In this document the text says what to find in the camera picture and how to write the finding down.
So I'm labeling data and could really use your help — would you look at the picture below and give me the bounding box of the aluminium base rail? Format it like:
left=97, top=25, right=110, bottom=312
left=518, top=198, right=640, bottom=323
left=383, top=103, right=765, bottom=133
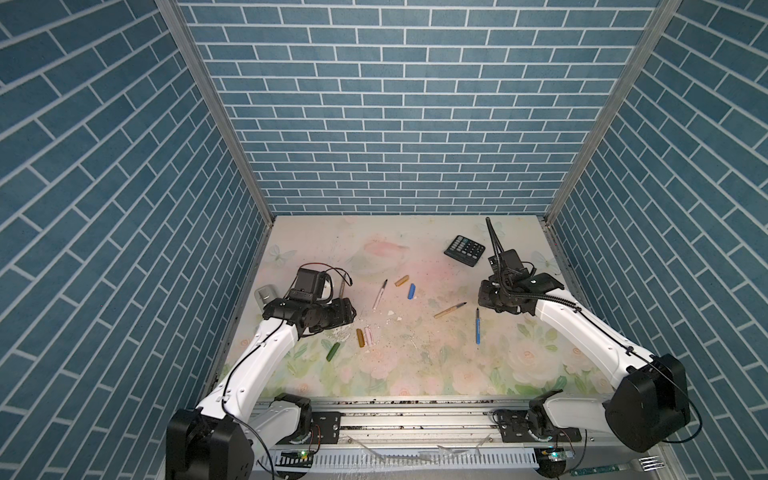
left=254, top=398, right=682, bottom=479

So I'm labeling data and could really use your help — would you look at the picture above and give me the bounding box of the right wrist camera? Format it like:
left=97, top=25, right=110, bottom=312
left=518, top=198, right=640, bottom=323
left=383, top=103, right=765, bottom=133
left=488, top=249, right=528, bottom=280

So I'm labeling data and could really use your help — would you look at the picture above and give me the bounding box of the pink pen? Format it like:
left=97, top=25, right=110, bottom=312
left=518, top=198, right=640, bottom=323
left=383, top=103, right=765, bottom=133
left=372, top=279, right=388, bottom=311

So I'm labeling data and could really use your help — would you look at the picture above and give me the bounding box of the blue pen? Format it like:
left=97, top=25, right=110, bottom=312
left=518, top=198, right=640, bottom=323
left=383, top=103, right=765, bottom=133
left=474, top=308, right=481, bottom=345

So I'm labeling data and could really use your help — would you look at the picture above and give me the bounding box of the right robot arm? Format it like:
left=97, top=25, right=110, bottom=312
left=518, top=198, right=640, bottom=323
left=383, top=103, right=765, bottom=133
left=478, top=273, right=695, bottom=452

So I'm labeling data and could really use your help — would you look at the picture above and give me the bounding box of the grey stapler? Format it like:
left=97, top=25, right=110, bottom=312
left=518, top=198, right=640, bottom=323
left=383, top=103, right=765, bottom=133
left=254, top=284, right=278, bottom=311

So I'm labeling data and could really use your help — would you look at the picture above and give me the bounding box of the metal fork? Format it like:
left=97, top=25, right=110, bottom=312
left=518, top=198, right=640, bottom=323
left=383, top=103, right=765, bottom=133
left=570, top=456, right=666, bottom=477

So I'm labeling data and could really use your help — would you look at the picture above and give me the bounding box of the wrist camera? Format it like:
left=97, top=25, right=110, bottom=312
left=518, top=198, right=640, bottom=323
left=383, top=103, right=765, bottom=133
left=288, top=268, right=333, bottom=303
left=488, top=249, right=528, bottom=280

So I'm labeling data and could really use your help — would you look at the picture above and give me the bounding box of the black calculator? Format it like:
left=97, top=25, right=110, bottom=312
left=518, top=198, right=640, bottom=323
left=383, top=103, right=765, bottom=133
left=444, top=235, right=486, bottom=267

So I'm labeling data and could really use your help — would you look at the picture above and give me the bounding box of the green pen cap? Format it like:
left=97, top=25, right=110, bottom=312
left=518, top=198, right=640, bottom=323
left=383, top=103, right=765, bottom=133
left=326, top=342, right=341, bottom=362

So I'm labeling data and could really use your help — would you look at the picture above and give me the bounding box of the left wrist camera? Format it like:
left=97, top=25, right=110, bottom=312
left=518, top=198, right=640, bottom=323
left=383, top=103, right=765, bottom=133
left=288, top=268, right=333, bottom=303

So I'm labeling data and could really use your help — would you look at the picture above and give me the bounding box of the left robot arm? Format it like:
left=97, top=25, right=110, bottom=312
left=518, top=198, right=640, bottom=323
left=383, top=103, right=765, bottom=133
left=165, top=298, right=356, bottom=479

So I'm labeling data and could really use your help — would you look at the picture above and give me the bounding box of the pink pen cap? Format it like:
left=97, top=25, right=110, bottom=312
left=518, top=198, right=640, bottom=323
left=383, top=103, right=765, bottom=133
left=363, top=326, right=374, bottom=346

